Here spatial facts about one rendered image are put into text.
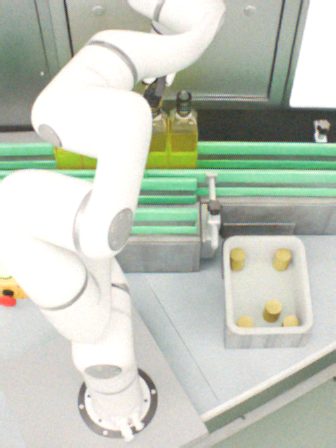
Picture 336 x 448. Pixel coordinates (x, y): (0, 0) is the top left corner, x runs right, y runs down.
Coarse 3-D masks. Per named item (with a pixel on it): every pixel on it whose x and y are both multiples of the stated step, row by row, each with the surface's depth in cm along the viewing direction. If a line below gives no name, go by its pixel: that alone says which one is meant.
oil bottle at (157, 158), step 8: (160, 112) 121; (160, 120) 120; (152, 128) 120; (160, 128) 120; (152, 136) 121; (160, 136) 121; (152, 144) 123; (160, 144) 123; (152, 152) 125; (160, 152) 125; (152, 160) 127; (160, 160) 127; (152, 168) 130; (160, 168) 129
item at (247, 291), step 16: (240, 240) 135; (256, 240) 135; (272, 240) 135; (288, 240) 135; (224, 256) 132; (256, 256) 139; (272, 256) 139; (304, 256) 132; (224, 272) 130; (240, 272) 138; (256, 272) 138; (272, 272) 138; (288, 272) 138; (304, 272) 130; (240, 288) 136; (256, 288) 136; (272, 288) 136; (288, 288) 136; (304, 288) 128; (240, 304) 134; (256, 304) 134; (288, 304) 134; (304, 304) 127; (256, 320) 132; (304, 320) 126
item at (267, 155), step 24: (0, 144) 133; (24, 144) 133; (48, 144) 133; (216, 144) 133; (240, 144) 133; (264, 144) 133; (288, 144) 133; (312, 144) 133; (0, 168) 139; (24, 168) 139; (48, 168) 139; (288, 168) 139; (312, 168) 139
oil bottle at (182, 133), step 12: (192, 108) 122; (180, 120) 120; (192, 120) 120; (168, 132) 122; (180, 132) 121; (192, 132) 121; (168, 144) 125; (180, 144) 124; (192, 144) 124; (168, 156) 128; (180, 156) 127; (192, 156) 127; (168, 168) 131; (180, 168) 130; (192, 168) 130
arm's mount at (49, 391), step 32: (32, 352) 126; (64, 352) 126; (160, 352) 126; (32, 384) 122; (64, 384) 122; (160, 384) 122; (32, 416) 118; (64, 416) 118; (160, 416) 118; (192, 416) 117
